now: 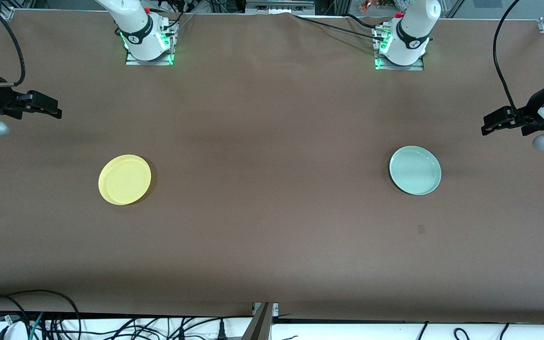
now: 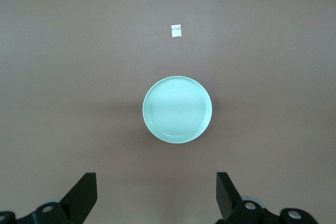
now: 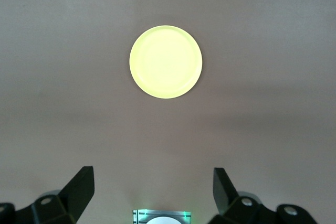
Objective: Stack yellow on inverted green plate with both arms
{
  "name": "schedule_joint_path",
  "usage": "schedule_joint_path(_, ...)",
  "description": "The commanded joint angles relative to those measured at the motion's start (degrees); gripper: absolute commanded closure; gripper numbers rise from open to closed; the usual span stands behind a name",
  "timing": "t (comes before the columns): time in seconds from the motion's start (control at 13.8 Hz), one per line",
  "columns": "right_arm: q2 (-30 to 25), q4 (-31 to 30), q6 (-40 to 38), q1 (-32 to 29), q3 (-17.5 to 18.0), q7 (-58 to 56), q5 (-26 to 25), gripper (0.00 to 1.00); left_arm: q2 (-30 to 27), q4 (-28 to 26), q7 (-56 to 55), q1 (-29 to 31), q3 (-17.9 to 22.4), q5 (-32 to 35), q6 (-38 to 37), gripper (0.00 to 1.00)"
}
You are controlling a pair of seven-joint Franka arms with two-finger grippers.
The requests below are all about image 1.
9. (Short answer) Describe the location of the yellow round plate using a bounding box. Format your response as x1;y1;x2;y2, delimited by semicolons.
98;154;152;206

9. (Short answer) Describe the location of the white lower bench board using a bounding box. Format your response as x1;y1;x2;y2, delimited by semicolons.
0;314;544;340

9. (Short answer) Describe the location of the black cable lying on table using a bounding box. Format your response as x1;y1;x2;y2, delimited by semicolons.
292;14;388;41

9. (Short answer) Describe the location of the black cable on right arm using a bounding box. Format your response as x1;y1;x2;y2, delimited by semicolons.
0;0;27;88

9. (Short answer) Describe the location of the pale green round plate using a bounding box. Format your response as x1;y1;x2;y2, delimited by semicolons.
389;145;442;196

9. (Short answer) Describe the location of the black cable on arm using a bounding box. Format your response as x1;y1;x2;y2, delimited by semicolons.
492;0;523;114
0;0;27;88

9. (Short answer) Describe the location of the aluminium profile beam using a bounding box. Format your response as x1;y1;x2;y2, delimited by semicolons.
241;302;280;340

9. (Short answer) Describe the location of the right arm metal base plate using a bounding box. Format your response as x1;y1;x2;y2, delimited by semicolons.
125;21;178;66

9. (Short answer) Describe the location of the green cable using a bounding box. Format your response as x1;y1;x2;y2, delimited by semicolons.
29;312;45;340

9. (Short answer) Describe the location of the brown table cover sheet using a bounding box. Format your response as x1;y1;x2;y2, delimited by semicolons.
0;9;544;326

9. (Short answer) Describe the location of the black looping cable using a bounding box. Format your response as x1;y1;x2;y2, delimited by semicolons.
0;289;81;340

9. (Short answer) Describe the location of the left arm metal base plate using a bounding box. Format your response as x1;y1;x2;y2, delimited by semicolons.
374;24;426;71

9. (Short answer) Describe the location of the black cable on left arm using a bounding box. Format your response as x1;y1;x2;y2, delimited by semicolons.
492;0;523;114

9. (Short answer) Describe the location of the silver aluminium extrusion rail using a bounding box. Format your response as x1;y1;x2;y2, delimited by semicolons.
245;0;316;16

